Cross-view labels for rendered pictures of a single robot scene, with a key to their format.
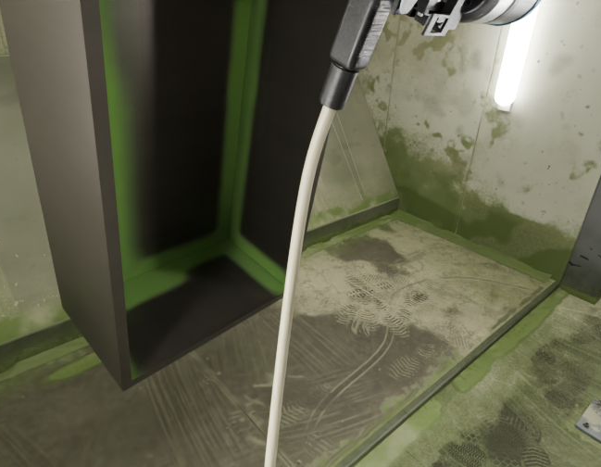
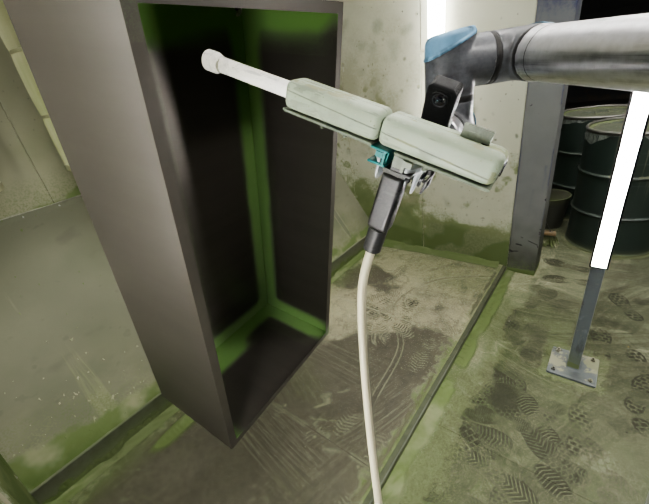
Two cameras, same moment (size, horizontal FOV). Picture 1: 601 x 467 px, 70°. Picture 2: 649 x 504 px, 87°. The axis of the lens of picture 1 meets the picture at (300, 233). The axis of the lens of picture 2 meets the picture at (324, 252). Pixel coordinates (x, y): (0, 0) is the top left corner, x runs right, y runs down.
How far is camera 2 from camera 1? 20 cm
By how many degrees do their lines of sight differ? 5
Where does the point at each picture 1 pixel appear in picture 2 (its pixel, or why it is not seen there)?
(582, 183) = (505, 192)
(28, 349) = (131, 430)
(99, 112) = (192, 271)
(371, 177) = (352, 219)
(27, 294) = (119, 386)
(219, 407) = (294, 431)
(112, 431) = (219, 475)
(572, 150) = not seen: hidden behind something
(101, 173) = (198, 310)
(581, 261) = (517, 247)
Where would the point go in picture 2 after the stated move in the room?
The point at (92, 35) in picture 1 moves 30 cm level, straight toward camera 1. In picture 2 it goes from (181, 225) to (239, 285)
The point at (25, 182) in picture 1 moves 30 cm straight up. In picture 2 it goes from (94, 299) to (65, 246)
